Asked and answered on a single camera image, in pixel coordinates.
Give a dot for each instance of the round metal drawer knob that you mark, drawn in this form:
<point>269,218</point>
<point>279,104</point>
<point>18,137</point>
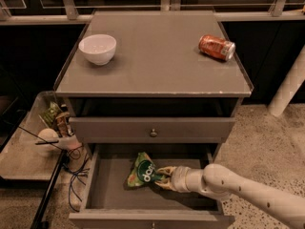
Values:
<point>153,133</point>

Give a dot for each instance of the green snack bag in bin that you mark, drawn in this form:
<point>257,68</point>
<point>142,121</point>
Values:
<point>49,115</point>

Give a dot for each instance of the white ceramic bowl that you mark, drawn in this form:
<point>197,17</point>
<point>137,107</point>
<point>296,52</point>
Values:
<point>98,49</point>

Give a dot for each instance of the clear plastic bin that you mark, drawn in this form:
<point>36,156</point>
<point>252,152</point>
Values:
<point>23,158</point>

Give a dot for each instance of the orange soda can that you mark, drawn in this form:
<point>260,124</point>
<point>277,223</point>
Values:
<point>216,47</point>

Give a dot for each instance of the white ball in bin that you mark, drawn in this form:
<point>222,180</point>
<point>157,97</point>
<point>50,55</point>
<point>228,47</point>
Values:
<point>48,135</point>

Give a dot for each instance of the metal window railing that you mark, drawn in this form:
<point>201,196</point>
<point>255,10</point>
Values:
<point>47,12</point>

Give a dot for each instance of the black rod on floor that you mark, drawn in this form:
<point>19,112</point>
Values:
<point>37,221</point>

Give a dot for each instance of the grey drawer cabinet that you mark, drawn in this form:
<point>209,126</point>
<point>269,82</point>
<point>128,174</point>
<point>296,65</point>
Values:
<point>157,70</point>

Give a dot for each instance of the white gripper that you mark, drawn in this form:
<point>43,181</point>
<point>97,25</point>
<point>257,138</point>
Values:
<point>179,178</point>

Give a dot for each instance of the grey open middle drawer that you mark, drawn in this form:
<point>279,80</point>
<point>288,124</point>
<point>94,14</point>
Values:
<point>110,204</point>

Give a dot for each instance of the green rice chip bag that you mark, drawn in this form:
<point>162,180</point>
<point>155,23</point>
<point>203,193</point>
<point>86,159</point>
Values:
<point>143,172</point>

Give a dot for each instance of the brown snack packet in bin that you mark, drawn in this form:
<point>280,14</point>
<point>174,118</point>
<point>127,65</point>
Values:
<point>62,123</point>

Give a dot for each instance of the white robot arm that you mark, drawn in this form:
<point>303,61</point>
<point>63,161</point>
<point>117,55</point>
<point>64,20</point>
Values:
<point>266,139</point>

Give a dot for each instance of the grey top drawer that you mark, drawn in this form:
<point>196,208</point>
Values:
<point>137,129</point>

